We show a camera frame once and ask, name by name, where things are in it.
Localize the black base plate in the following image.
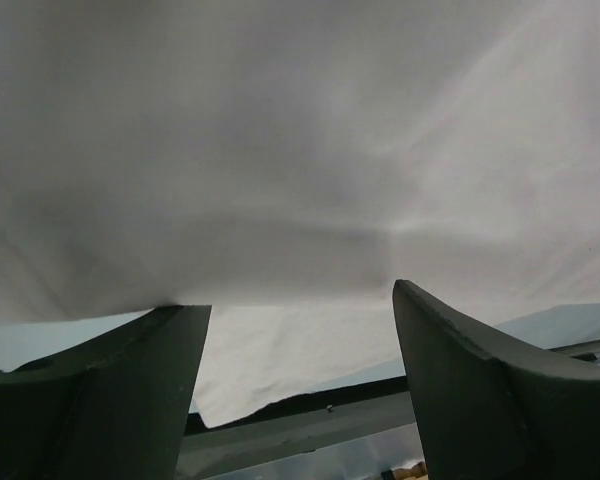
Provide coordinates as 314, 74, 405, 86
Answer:
177, 335, 600, 479

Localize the white t shirt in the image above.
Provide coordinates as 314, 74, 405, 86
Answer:
0, 1, 600, 426

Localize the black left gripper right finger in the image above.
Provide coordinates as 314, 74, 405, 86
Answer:
392, 280, 600, 479

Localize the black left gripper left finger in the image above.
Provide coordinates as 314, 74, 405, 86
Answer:
0, 306, 211, 480

